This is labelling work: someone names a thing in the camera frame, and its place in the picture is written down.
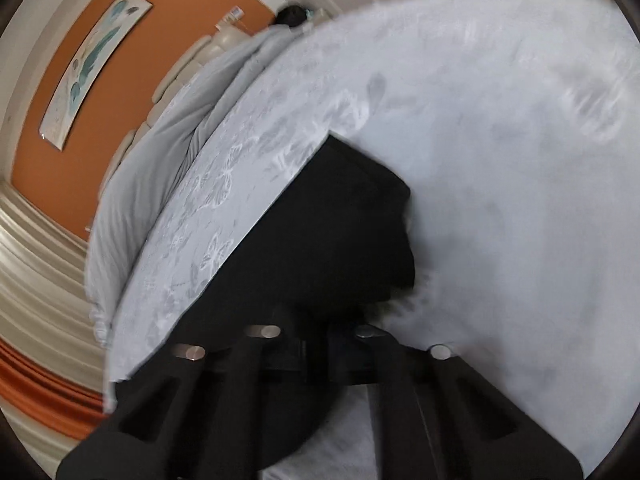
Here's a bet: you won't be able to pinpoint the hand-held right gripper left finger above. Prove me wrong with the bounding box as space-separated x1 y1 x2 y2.
56 324 307 480

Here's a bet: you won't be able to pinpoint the framed leaf wall picture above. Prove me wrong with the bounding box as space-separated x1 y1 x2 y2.
39 0 153 151

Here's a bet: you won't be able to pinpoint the butterfly print grey blanket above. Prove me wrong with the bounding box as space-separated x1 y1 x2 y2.
102 0 640 480

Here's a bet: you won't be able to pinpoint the beige padded headboard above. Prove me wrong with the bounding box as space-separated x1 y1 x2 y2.
102 30 251 186

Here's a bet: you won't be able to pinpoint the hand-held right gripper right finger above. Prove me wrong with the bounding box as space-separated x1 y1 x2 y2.
329 325 585 480

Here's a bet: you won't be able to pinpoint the plain grey duvet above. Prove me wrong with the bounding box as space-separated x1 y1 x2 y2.
85 25 321 351

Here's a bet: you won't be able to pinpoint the orange curtain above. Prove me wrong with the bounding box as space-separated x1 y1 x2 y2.
0 340 108 426

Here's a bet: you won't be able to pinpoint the black pants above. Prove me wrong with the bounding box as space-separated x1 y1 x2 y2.
107 132 418 467

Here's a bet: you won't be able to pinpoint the cream pleated curtain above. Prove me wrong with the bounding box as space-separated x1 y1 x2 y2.
0 180 108 461

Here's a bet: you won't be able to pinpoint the black bag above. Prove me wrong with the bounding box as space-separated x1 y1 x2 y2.
271 5 309 27

